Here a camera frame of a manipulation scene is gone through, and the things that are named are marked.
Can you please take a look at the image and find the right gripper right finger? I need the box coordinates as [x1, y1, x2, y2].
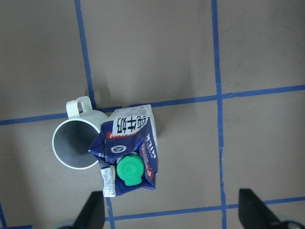
[238, 188, 286, 229]

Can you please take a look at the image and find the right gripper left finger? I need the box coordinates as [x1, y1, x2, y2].
[72, 191, 105, 229]

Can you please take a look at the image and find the blue white milk carton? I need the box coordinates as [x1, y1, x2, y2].
[88, 104, 158, 198]

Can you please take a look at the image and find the white ribbed mug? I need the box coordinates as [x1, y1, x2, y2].
[52, 96, 108, 170]

